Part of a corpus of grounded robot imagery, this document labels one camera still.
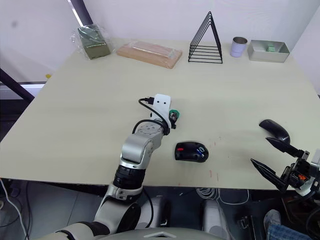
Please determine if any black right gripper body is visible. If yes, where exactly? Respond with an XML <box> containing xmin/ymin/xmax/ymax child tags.
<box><xmin>279</xmin><ymin>149</ymin><xmax>314</xmax><ymax>193</ymax></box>

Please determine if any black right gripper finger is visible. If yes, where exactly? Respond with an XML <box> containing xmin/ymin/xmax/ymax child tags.
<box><xmin>264</xmin><ymin>136</ymin><xmax>304</xmax><ymax>158</ymax></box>
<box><xmin>250</xmin><ymin>157</ymin><xmax>289</xmax><ymax>193</ymax></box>

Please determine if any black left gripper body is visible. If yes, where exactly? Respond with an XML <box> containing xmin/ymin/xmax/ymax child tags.
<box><xmin>165</xmin><ymin>109</ymin><xmax>181</xmax><ymax>131</ymax></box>

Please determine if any grey shoe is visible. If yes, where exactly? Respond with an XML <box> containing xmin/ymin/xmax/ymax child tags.
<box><xmin>263</xmin><ymin>209</ymin><xmax>282</xmax><ymax>232</ymax></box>

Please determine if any blue jeans leg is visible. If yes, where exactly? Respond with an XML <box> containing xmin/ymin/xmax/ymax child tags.
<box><xmin>266</xmin><ymin>224</ymin><xmax>310</xmax><ymax>240</ymax></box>

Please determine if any wrapped wooden board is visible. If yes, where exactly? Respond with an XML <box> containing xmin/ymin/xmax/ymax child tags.
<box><xmin>115</xmin><ymin>41</ymin><xmax>184</xmax><ymax>70</ymax></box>

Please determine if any white rounded robot leg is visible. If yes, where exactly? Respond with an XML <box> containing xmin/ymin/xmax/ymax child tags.
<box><xmin>201</xmin><ymin>199</ymin><xmax>232</xmax><ymax>240</ymax></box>

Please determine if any silver metal tin box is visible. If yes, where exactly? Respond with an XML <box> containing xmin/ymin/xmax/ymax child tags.
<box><xmin>247</xmin><ymin>39</ymin><xmax>291</xmax><ymax>64</ymax></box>

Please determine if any metal cup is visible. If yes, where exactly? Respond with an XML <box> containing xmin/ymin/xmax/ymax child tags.
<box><xmin>230</xmin><ymin>36</ymin><xmax>249</xmax><ymax>58</ymax></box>

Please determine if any green block in plastic bag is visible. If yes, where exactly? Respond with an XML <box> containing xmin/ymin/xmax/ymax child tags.
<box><xmin>69</xmin><ymin>24</ymin><xmax>114</xmax><ymax>61</ymax></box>

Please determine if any silver robot torso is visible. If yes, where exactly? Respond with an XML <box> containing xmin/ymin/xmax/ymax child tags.
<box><xmin>97</xmin><ymin>226</ymin><xmax>227</xmax><ymax>240</ymax></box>

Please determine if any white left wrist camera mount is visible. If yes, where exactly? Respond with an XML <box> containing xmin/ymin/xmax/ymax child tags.
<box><xmin>150</xmin><ymin>93</ymin><xmax>173</xmax><ymax>129</ymax></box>

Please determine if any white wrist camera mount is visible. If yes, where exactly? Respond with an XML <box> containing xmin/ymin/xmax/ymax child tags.
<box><xmin>294</xmin><ymin>149</ymin><xmax>320</xmax><ymax>199</ymax></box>
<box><xmin>150</xmin><ymin>93</ymin><xmax>173</xmax><ymax>129</ymax></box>

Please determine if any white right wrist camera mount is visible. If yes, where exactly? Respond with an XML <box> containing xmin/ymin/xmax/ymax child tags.
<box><xmin>294</xmin><ymin>149</ymin><xmax>320</xmax><ymax>199</ymax></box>

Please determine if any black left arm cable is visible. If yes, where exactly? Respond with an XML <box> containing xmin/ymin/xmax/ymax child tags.
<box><xmin>131</xmin><ymin>96</ymin><xmax>171</xmax><ymax>137</ymax></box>

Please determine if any coiled white cable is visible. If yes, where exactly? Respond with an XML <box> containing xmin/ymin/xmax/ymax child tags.
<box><xmin>195</xmin><ymin>187</ymin><xmax>251</xmax><ymax>206</ymax></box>

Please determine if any black wire file rack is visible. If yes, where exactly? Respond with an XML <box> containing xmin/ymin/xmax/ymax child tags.
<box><xmin>187</xmin><ymin>11</ymin><xmax>224</xmax><ymax>65</ymax></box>

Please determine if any dark metal frame beam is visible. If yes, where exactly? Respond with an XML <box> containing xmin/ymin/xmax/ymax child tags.
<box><xmin>0</xmin><ymin>0</ymin><xmax>94</xmax><ymax>102</ymax></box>

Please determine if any thin white cable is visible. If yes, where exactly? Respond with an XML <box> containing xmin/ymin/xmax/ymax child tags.
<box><xmin>0</xmin><ymin>178</ymin><xmax>30</xmax><ymax>240</ymax></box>

